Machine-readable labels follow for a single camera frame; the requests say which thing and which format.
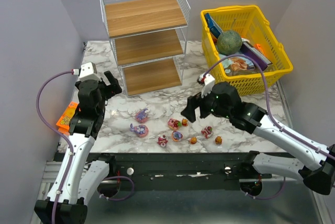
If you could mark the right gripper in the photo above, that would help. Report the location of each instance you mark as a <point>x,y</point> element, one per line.
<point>198,105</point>

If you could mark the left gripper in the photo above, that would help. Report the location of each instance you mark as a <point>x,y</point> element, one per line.
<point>111,87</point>

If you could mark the pink strawberry cake toy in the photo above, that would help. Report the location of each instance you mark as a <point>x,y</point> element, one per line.
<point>174,124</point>

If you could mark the purple bunny orange cup toy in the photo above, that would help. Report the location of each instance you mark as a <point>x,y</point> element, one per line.
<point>177,136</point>

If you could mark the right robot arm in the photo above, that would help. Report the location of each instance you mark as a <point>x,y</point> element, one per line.
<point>311,162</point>

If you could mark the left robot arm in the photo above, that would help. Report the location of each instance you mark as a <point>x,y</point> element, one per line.
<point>67,200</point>

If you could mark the small orange bear toy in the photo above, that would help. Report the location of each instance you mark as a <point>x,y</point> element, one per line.
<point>184,122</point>

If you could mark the red white cake toy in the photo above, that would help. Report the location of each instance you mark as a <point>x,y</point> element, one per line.
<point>207,132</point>

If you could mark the orange burger toy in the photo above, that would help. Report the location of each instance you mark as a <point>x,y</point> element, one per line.
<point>193,140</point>

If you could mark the orange duck toy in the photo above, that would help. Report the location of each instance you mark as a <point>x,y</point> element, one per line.
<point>218,140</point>

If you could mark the pink bear toy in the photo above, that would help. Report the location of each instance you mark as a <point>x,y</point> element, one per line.
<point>162,141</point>

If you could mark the snack bag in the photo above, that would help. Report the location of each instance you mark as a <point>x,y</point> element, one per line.
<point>238,66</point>

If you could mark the orange sponge box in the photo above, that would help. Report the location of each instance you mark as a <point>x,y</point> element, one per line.
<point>63,123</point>

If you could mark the green melon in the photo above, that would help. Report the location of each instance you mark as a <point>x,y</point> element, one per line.
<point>229,42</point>

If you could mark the purple box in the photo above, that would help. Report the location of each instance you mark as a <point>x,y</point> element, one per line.
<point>250,51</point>

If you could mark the blue book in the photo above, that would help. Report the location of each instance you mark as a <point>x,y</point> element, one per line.
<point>214,28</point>

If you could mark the small orange box in basket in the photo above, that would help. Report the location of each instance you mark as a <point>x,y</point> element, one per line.
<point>258,47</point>

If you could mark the yellow plastic basket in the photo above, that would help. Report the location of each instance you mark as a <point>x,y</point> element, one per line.
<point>251,24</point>

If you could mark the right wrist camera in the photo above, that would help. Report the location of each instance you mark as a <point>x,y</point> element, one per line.
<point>208,81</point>

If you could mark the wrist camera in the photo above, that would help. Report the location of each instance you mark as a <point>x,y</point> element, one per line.
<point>208,81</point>
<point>87,71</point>

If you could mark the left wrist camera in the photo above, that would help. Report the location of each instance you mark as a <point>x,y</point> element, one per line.
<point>87,71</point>

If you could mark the white wire wooden shelf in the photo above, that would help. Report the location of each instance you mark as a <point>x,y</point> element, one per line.
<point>148,41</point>

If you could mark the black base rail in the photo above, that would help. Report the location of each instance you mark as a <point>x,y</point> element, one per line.
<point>175,171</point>

